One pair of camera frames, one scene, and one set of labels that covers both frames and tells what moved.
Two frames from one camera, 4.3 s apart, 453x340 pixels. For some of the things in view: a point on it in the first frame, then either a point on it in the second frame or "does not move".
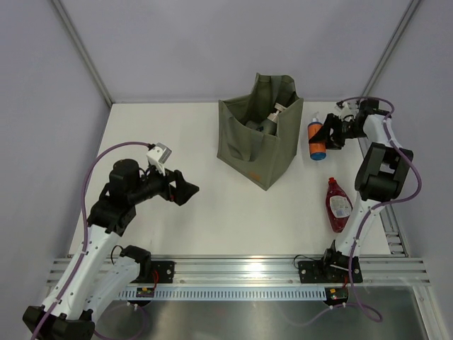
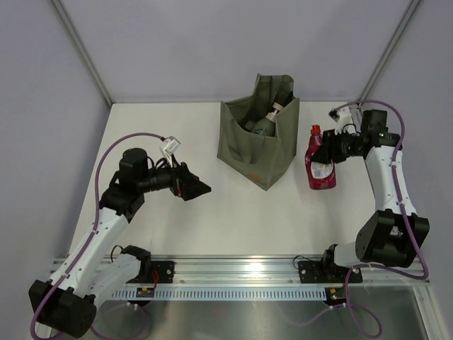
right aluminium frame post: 391,48 does not move
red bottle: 338,205 to 320,176
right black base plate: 317,272 does not move
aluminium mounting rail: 378,270 does not move
